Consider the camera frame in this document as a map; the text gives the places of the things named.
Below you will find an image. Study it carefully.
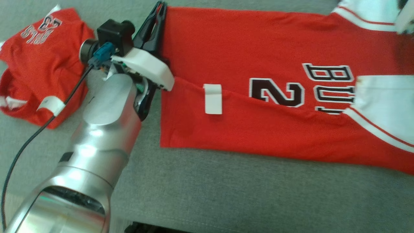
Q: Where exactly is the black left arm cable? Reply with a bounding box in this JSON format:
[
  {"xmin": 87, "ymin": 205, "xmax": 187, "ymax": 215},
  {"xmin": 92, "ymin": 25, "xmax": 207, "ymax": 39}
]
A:
[{"xmin": 0, "ymin": 64, "xmax": 95, "ymax": 231}]

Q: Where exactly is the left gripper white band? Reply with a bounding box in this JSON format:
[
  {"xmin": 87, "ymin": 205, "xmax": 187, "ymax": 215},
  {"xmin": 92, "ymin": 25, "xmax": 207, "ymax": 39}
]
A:
[{"xmin": 110, "ymin": 1, "xmax": 175, "ymax": 122}]

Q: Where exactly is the grey fabric sofa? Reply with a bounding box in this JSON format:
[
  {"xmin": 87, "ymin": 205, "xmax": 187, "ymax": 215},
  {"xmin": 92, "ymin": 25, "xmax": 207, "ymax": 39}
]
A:
[{"xmin": 0, "ymin": 0, "xmax": 414, "ymax": 233}]

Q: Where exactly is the blue left camera connector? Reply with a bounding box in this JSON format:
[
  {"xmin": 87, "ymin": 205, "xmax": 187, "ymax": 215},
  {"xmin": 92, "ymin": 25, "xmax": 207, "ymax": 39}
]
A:
[{"xmin": 87, "ymin": 42, "xmax": 116, "ymax": 68}]

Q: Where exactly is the red basketball jersey white trim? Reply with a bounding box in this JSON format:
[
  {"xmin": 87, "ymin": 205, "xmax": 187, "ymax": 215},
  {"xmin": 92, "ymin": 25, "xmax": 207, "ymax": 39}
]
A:
[{"xmin": 159, "ymin": 0, "xmax": 414, "ymax": 176}]

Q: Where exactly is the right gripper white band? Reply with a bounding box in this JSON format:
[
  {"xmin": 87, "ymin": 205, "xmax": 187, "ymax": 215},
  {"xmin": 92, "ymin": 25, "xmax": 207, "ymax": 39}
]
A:
[{"xmin": 395, "ymin": 0, "xmax": 414, "ymax": 35}]

